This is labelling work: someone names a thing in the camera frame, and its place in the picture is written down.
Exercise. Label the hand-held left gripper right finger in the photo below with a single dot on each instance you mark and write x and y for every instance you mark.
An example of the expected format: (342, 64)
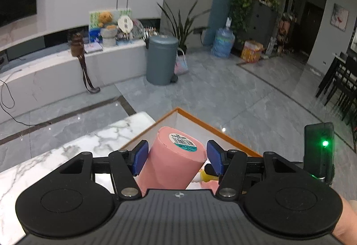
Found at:
(215, 155)

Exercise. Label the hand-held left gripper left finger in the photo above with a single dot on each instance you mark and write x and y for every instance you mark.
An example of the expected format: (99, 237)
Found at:
(140, 155)

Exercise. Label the small yellow bottle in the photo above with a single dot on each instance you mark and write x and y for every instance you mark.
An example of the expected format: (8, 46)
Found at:
(209, 177)

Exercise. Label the pink cylindrical bottle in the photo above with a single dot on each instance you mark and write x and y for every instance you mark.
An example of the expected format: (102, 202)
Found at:
(173, 161)

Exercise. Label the orange cardboard box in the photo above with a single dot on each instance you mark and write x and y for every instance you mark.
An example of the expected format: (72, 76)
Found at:
(189, 118)

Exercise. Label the person's right forearm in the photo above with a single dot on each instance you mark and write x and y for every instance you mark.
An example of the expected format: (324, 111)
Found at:
(347, 222)

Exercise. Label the black dining chairs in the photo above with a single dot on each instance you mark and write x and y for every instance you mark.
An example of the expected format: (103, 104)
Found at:
(339, 80)

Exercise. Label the grey trash bin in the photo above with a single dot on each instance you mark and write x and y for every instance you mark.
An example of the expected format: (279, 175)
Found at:
(161, 61)

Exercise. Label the pink woven bag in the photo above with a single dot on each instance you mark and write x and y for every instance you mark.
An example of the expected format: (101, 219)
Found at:
(181, 64)

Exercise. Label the yellow printed cardboard box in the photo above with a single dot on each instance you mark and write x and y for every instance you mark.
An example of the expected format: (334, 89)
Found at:
(251, 52)

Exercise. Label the blue water jug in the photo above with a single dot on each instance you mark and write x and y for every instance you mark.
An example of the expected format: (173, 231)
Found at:
(223, 43)

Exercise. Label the white notebook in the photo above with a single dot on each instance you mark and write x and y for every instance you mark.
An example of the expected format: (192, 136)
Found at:
(93, 48)

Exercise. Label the marble television console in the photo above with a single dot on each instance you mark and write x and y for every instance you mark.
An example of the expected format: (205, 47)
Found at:
(50, 75)

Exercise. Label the floral round hand fan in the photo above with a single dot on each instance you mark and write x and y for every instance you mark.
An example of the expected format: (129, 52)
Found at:
(137, 29)

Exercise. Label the white round hand fan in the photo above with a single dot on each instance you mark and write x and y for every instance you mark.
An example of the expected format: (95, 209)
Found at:
(125, 24)

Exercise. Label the long-leaf potted plant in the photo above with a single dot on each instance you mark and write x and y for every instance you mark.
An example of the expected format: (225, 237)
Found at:
(181, 27)

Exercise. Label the grey cabinet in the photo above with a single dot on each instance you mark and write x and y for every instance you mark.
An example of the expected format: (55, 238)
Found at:
(262, 24)

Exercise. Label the brown teddy bear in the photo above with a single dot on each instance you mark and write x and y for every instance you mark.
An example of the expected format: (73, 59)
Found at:
(105, 19)

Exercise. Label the brown camera bag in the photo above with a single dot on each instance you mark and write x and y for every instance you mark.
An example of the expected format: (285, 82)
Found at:
(77, 45)

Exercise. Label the framed wall picture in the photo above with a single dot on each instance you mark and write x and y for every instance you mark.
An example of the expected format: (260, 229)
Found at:
(339, 17)

